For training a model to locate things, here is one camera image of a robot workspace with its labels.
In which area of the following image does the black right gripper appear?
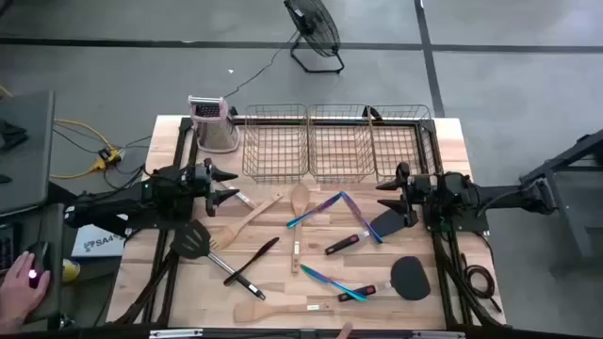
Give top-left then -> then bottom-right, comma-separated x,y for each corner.
375,162 -> 432,228

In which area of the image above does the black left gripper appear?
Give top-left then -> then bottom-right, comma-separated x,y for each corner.
187,157 -> 240,218

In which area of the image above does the black rectangular spatula red-black handle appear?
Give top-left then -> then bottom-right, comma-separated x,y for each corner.
323,208 -> 407,257

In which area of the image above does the iridescent table knife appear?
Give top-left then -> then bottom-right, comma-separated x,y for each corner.
285,191 -> 344,231
338,190 -> 384,246
300,263 -> 369,303

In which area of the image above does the black slotted spatula steel handle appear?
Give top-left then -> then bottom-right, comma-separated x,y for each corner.
169,218 -> 268,302

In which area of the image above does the wooden spoon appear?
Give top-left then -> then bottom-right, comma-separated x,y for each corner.
289,182 -> 311,275

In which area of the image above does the slim black plastic knife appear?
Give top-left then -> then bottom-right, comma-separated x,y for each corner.
222,235 -> 282,288

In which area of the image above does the black round spatula red-black handle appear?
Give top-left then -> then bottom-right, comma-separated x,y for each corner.
336,255 -> 432,303

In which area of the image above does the wooden fork-tined spatula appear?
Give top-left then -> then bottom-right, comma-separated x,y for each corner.
209,191 -> 285,251

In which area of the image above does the pink steel box grater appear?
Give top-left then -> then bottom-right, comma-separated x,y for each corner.
187,95 -> 241,154

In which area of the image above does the yellow power plug block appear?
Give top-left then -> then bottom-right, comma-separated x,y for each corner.
91,147 -> 124,173

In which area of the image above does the white cardboard box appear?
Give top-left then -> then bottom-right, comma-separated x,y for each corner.
70,223 -> 129,259

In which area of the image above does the dark grey desk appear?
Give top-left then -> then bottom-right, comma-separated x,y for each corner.
0,202 -> 66,331
0,89 -> 57,218

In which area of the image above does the dark metal stand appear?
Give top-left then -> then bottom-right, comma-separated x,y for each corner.
517,127 -> 603,274

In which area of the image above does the yellow ball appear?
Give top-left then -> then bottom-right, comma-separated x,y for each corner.
60,257 -> 82,283

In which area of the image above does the black floor fan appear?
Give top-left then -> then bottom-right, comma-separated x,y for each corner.
283,0 -> 346,75

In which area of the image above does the black computer mouse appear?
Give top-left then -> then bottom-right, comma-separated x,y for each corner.
23,240 -> 53,290

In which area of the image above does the black device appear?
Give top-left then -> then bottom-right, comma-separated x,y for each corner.
0,118 -> 29,153

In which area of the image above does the black keyboard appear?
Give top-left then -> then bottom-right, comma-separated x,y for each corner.
0,220 -> 21,277

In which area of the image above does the coiled black cable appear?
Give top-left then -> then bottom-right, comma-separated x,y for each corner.
459,253 -> 504,315

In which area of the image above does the black fan power cord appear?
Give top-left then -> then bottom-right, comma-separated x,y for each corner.
223,30 -> 302,100

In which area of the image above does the silver aluminium bracket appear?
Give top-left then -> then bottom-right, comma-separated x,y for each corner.
411,330 -> 466,339
149,329 -> 204,339

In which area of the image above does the yellow extension cable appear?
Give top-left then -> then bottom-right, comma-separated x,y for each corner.
0,84 -> 124,181

